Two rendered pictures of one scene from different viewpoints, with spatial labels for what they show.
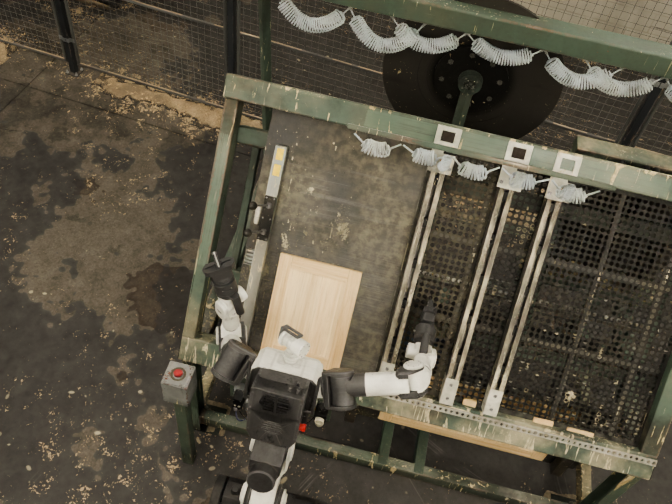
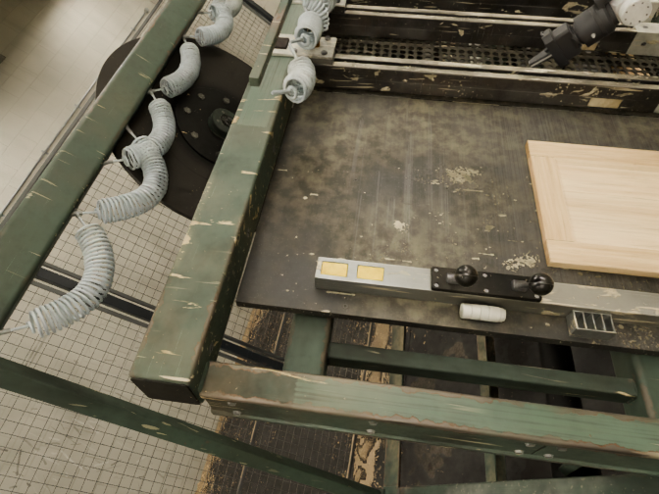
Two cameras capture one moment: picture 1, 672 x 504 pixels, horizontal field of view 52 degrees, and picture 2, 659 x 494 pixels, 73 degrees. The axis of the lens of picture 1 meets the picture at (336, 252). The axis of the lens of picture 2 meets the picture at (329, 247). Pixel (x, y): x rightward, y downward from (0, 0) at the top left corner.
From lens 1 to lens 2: 2.45 m
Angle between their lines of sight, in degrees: 43
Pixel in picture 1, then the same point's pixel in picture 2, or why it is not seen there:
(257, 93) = (190, 298)
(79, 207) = not seen: outside the picture
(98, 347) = not seen: outside the picture
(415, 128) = (269, 74)
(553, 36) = (165, 16)
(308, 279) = (582, 212)
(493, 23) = (138, 55)
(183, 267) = not seen: outside the picture
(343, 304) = (598, 159)
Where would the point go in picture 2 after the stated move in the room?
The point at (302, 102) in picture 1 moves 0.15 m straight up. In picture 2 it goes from (218, 213) to (143, 173)
